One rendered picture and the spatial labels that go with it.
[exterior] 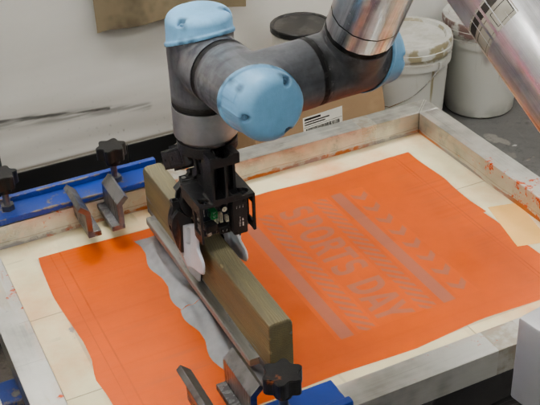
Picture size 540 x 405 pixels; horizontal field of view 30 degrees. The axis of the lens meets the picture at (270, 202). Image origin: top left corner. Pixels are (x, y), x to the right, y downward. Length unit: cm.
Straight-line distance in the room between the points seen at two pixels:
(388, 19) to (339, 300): 44
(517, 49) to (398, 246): 81
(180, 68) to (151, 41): 230
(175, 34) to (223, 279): 31
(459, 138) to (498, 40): 98
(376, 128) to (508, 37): 103
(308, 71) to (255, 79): 7
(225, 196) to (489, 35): 58
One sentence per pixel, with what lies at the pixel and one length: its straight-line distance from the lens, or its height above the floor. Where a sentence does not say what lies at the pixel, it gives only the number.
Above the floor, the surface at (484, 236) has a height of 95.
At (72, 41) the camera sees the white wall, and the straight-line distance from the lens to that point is 331.
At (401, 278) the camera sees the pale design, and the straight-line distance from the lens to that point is 135.
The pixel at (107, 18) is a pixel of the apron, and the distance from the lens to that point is 326.
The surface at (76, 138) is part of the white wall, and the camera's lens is 344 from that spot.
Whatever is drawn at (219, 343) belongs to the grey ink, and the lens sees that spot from 124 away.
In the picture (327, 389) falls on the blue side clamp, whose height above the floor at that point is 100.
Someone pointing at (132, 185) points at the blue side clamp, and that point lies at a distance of 149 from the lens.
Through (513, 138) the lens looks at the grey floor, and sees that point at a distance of 372.
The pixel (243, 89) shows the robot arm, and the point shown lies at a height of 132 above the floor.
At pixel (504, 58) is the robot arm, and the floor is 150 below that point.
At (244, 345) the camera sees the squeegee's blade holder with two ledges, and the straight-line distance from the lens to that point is 119.
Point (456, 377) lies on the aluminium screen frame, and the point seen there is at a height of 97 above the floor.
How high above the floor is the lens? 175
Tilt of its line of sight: 32 degrees down
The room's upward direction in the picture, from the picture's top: 3 degrees counter-clockwise
